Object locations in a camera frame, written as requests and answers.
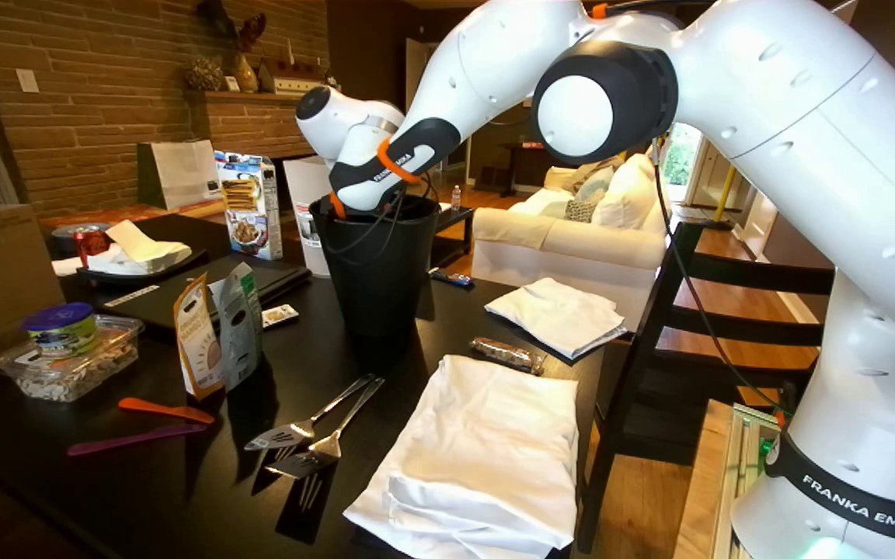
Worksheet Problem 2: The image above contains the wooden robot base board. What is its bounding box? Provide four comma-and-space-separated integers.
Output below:
671, 396, 789, 559

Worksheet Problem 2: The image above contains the black plastic bucket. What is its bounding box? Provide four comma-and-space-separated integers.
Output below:
308, 189, 443, 359

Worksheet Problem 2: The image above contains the small blue box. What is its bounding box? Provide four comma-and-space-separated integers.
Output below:
427, 265, 478, 291

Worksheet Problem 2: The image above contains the small dark wrapped bar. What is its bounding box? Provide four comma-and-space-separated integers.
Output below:
467, 333, 551, 376

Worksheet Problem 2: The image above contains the small white folded cloth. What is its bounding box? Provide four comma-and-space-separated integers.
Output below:
483, 273, 635, 362

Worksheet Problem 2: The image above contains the white sofa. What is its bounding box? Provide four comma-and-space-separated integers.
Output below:
470, 152, 678, 335

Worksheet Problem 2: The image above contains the patterned sofa pillow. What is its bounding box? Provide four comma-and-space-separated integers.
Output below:
561, 166, 619, 222

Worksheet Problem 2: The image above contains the small white packet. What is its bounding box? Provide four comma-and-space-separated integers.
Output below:
256, 300, 306, 333

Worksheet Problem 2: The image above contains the large white folded cloth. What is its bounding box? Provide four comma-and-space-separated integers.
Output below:
342, 350, 584, 559

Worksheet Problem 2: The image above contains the white sofa pillow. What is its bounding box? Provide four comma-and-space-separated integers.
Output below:
591, 154, 663, 233

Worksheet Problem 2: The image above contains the solid metal spatula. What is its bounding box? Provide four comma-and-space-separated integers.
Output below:
241, 373, 372, 457

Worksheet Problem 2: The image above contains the colourful printed food box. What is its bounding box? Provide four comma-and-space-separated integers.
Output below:
211, 148, 290, 265

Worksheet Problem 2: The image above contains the white green snack pouch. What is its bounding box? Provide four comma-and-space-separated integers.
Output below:
207, 257, 266, 394

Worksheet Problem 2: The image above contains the small box on mantel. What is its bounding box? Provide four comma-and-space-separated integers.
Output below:
266, 72, 326, 98

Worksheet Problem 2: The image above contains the wooden mantel shelf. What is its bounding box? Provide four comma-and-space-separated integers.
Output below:
195, 88, 356, 110

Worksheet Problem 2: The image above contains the white brown snack pouch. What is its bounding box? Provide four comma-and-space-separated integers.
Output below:
170, 273, 228, 404

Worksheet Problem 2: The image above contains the white paper bag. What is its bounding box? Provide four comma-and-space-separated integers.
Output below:
142, 136, 228, 214

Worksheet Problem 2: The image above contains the black wooden chair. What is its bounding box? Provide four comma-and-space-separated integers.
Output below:
577, 216, 840, 552

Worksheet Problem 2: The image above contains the stack of white napkins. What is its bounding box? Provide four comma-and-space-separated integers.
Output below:
82, 216, 199, 279

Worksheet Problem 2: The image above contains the orange flat utensil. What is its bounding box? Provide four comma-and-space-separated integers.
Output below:
116, 394, 220, 428

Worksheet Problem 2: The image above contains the vase with dried flowers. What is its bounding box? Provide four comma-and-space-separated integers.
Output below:
195, 0, 270, 95

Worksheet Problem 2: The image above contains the thin white stick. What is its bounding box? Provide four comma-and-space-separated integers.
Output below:
95, 283, 162, 315

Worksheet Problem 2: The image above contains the purple flat utensil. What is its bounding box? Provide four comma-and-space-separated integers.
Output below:
61, 418, 213, 462

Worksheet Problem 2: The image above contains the small red object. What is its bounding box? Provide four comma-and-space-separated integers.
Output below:
72, 222, 112, 273

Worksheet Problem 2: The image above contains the clear plastic food container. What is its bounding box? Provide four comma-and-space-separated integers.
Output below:
0, 311, 148, 408

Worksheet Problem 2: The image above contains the jar with blue lid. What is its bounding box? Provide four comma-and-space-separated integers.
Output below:
22, 297, 100, 350

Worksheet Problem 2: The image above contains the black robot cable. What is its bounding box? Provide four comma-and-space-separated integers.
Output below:
646, 131, 795, 418

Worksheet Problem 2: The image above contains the white light switch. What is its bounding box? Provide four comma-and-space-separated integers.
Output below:
13, 64, 45, 98

